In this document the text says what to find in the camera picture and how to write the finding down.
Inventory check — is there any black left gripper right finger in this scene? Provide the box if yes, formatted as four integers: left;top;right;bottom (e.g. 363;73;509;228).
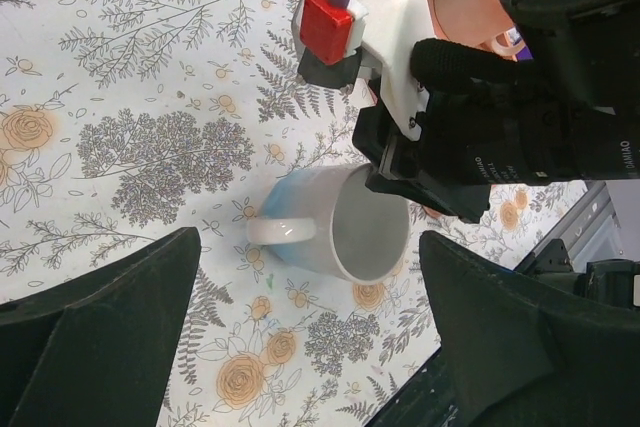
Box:
418;230;640;427

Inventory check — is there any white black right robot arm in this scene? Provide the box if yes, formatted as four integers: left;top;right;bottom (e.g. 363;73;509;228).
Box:
353;0;639;223

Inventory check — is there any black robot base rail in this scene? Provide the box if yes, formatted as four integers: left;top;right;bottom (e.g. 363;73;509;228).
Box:
359;181;640;427

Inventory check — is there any peach pink mug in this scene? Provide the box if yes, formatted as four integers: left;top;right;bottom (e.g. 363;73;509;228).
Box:
427;0;525;60

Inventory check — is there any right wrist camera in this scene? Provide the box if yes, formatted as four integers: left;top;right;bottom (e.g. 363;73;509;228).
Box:
290;0;434;142

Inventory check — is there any blue white gradient mug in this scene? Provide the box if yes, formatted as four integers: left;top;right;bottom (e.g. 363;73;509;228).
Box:
246;164;410;285

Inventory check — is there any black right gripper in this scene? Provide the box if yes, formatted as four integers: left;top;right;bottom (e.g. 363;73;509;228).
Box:
352;39;589;223

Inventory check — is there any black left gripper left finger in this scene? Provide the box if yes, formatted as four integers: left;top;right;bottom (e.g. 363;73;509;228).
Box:
1;227;201;426

